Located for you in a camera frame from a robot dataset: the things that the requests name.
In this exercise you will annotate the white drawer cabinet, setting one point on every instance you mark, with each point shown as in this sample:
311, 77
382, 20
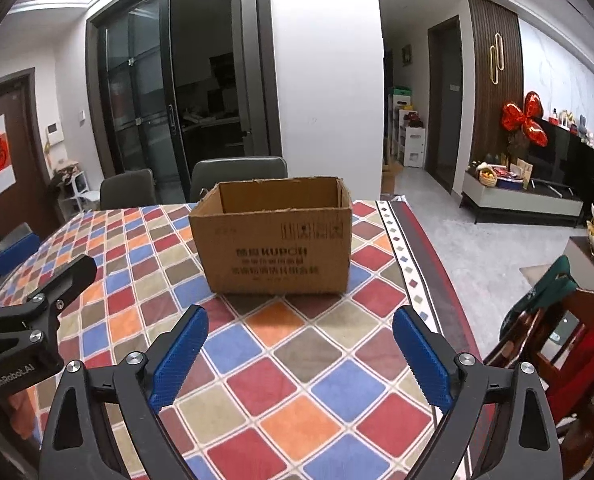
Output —
413, 145

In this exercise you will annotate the black television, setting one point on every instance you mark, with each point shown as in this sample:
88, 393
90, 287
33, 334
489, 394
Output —
577, 160

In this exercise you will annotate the brown cardboard box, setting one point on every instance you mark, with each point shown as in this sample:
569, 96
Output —
272, 250

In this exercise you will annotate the brown wooden door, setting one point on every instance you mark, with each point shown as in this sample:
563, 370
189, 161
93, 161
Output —
22, 160

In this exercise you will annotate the green storage box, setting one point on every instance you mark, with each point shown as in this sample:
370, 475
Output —
400, 91

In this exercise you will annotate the fruit basket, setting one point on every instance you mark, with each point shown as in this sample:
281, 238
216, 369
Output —
487, 175

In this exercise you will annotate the row of plush toys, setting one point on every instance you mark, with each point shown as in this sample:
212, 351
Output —
577, 122

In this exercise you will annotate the white wall intercom panel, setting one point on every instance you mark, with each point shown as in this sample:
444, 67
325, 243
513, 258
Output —
53, 132

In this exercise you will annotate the narrow grey dining chair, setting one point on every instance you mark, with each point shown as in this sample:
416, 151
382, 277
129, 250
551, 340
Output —
127, 187

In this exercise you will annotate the white low cabinet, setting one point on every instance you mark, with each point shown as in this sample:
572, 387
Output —
522, 202

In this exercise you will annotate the white shoe rack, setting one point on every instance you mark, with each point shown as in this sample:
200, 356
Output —
74, 190

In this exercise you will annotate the wide grey dining chair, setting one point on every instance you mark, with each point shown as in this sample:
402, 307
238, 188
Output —
237, 172

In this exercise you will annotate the dark hallway door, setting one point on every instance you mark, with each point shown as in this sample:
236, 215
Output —
446, 105

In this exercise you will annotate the small cardboard box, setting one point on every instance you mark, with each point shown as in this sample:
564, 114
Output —
392, 176

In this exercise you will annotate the red bow balloon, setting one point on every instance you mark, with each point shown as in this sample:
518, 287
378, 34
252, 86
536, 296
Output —
524, 120

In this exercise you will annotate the wooden slatted panel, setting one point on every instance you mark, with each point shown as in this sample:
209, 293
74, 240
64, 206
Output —
494, 80

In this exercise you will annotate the red cloth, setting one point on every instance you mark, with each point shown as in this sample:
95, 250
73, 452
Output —
592, 360

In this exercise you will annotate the brown wooden chair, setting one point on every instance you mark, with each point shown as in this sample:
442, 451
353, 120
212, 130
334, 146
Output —
552, 340

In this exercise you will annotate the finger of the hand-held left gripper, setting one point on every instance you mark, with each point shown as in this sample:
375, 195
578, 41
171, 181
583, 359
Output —
72, 277
14, 250

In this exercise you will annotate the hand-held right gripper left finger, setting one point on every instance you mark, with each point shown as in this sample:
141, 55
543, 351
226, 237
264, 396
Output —
179, 355

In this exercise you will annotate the small wall picture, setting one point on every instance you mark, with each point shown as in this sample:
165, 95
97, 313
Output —
407, 55

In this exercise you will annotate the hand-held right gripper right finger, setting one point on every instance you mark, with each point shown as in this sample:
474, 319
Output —
424, 355

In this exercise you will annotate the green cloth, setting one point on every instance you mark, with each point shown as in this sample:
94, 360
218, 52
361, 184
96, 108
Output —
552, 285

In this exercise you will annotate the red gift box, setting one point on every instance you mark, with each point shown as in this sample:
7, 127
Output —
509, 176

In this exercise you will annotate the brown side table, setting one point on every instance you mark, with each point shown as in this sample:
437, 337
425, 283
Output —
577, 260

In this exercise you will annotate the black glass sliding door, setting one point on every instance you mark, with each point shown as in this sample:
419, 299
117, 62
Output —
187, 90

